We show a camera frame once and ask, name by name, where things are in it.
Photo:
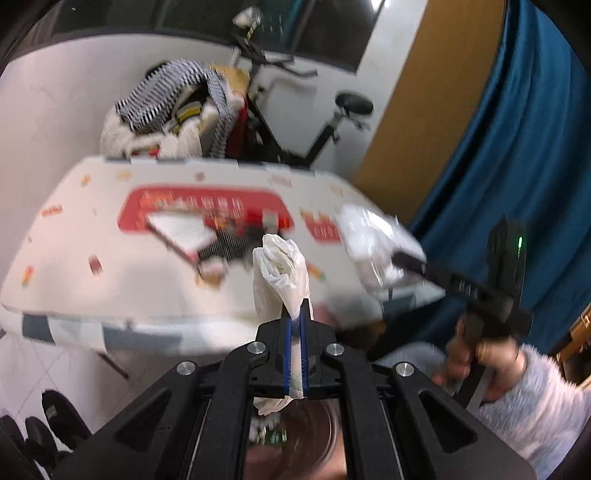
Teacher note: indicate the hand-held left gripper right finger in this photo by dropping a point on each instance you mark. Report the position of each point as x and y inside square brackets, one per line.
[304, 350]

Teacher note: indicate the white mesh bag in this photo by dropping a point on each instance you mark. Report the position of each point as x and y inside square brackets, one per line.
[247, 16]

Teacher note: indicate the person's right forearm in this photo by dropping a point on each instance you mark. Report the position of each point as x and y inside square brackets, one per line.
[540, 415]

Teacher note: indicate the dark window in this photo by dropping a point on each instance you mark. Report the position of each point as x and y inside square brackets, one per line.
[300, 23]

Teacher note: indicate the clear plastic bag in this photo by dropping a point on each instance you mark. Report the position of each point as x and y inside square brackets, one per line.
[369, 240]

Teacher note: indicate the brown plastic basin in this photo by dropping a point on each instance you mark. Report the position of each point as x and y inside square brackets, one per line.
[314, 438]

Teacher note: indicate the brown table leg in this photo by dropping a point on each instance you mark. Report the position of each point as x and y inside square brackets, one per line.
[115, 367]

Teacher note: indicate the yellow wooden chair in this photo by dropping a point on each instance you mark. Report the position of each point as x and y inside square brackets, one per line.
[235, 76]

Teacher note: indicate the black yellow striped garment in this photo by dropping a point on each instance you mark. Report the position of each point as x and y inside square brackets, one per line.
[189, 113]

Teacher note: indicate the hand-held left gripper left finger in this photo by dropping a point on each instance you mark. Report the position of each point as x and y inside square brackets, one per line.
[288, 350]

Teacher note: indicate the person's right hand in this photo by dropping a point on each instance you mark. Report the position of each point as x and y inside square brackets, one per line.
[498, 360]

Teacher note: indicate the black shoe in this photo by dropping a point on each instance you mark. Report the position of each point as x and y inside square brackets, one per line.
[64, 415]
[39, 438]

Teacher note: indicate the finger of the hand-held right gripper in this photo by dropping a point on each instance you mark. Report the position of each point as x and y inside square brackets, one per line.
[418, 268]

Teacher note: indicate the white fleece garment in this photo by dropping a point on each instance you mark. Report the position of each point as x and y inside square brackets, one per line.
[115, 134]

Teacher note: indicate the red garment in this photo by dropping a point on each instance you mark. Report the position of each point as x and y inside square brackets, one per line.
[238, 124]

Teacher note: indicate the printed tablecloth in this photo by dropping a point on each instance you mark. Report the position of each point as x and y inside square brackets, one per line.
[115, 286]

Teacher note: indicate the striped shirt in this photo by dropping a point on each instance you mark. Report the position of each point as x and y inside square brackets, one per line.
[157, 92]

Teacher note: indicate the black dotted cloth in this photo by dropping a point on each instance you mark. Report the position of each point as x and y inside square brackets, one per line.
[231, 242]

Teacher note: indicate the black exercise bike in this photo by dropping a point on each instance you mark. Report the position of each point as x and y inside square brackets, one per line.
[353, 104]

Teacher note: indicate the white plastic glove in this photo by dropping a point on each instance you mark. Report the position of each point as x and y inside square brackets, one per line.
[281, 272]

